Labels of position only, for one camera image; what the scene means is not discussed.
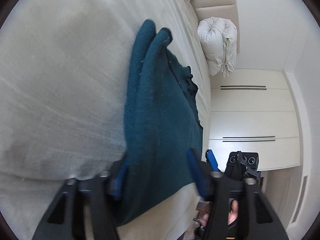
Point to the folded white duvet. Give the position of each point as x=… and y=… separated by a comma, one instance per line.
x=218, y=38

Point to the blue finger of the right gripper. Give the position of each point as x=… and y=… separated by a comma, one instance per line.
x=211, y=162

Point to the white wardrobe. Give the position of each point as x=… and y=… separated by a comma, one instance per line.
x=253, y=111

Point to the dark teal knit sweater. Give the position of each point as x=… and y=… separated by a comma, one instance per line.
x=161, y=123

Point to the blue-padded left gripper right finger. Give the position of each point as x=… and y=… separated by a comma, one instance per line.
x=201, y=176

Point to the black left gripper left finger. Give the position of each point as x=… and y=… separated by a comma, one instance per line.
x=117, y=177

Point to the beige padded headboard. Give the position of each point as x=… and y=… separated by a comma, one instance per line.
x=218, y=8

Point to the beige bed sheet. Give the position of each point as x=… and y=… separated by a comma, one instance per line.
x=64, y=68

